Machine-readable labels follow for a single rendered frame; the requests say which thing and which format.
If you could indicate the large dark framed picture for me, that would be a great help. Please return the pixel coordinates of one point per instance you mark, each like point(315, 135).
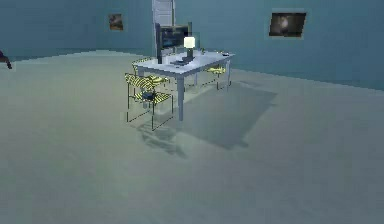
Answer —
point(287, 24)

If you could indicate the white shade table lamp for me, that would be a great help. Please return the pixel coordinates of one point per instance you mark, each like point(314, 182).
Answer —
point(189, 46)

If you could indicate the small dark object on chair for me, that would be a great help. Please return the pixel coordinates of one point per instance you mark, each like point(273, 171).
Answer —
point(147, 96)

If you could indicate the yellow black striped chair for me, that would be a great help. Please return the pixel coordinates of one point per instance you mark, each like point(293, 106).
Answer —
point(146, 63)
point(146, 87)
point(216, 70)

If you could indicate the small brown framed picture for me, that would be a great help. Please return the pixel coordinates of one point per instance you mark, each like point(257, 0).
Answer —
point(116, 22)

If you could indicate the white table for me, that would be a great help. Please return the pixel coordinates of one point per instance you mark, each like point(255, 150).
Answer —
point(195, 63)

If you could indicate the black television set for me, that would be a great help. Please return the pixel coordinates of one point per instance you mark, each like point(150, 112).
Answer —
point(171, 37)

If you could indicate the small dark remote control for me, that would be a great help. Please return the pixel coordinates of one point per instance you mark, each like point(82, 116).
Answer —
point(225, 54)

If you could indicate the dark flat object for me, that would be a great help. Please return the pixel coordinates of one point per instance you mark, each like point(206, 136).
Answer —
point(178, 62)

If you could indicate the dark furniture leg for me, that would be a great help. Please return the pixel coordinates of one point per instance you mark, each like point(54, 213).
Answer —
point(5, 60)

